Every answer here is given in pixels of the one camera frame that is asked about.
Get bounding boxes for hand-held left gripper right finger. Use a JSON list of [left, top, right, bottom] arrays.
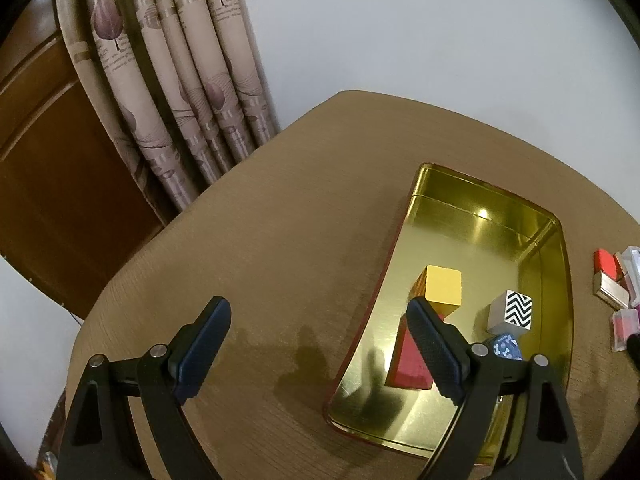
[[405, 297, 585, 480]]

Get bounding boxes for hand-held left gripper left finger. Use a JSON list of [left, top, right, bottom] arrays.
[[56, 296, 232, 480]]

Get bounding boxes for clear case with red insert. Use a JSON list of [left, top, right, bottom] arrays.
[[609, 308, 640, 352]]

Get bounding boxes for red rectangular block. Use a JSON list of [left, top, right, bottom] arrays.
[[384, 309, 452, 391]]

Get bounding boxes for maroon rectangular box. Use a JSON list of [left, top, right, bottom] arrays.
[[620, 275, 640, 309]]

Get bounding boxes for silver metal bar box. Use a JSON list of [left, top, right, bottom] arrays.
[[592, 271, 631, 310]]

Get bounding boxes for yellow gold cube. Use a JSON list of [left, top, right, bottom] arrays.
[[410, 265, 463, 319]]

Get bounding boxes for blue patterned cube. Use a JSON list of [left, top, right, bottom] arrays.
[[482, 332, 525, 362]]

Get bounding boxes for clear labelled plastic case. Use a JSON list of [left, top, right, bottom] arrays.
[[614, 246, 640, 281]]

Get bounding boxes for black white zigzag cube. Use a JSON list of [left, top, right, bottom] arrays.
[[486, 289, 535, 336]]

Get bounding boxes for small red rounded box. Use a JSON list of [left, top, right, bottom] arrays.
[[593, 249, 624, 282]]

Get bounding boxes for red and gold tin box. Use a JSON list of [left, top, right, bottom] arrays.
[[322, 162, 574, 466]]

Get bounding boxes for brown wooden door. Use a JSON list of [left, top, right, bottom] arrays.
[[0, 0, 167, 322]]

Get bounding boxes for beige leaf print curtain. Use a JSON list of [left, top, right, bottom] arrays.
[[52, 0, 281, 212]]

